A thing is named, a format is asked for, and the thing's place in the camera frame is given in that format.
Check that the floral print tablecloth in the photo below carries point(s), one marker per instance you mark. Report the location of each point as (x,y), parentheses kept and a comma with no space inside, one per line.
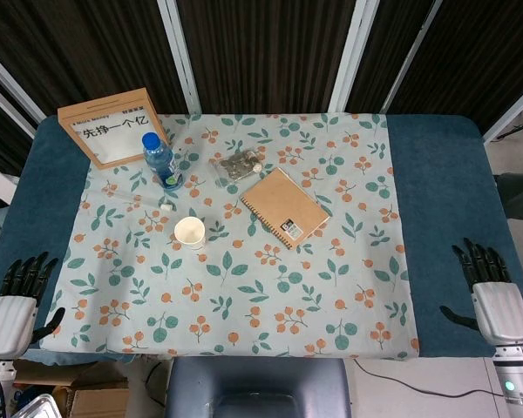
(261,296)

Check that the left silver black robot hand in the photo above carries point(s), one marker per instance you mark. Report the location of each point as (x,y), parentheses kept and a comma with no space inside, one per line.
(6,322)

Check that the metal tray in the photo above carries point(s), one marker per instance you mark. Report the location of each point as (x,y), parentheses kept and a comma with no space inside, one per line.
(37,407)

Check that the clear tube with white cap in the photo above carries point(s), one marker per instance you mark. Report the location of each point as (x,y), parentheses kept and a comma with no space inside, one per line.
(135,197)

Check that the white paper cup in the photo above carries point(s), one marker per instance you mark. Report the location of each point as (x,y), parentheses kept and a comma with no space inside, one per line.
(189,231)

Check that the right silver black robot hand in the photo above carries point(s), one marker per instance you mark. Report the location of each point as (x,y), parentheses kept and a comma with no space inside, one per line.
(501,311)

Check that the teal blue table cover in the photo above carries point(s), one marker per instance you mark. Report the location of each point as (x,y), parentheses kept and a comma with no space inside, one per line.
(449,196)

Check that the dark green chair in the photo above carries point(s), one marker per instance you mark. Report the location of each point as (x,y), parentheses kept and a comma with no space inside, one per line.
(520,196)

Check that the dark blue padded seat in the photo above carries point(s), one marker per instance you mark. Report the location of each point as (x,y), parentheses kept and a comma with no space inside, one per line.
(257,383)

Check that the wooden money box frame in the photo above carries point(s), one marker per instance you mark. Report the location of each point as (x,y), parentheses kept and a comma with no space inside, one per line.
(109,139)

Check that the brown cardboard box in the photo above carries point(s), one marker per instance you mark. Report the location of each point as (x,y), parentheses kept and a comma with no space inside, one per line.
(98,402)

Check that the clear bag of seeds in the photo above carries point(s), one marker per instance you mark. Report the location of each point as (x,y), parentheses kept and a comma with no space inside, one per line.
(237,167)

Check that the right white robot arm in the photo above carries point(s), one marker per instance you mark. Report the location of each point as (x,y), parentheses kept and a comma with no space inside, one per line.
(516,374)

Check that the blue plastic water bottle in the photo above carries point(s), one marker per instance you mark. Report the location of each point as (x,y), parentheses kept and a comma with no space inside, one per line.
(160,159)

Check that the dark folding screen white frame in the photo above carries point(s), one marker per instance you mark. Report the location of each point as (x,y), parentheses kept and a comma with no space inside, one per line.
(266,52)

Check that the kraft spiral notebook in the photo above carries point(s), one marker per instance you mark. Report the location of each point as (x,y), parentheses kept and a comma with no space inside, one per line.
(283,204)

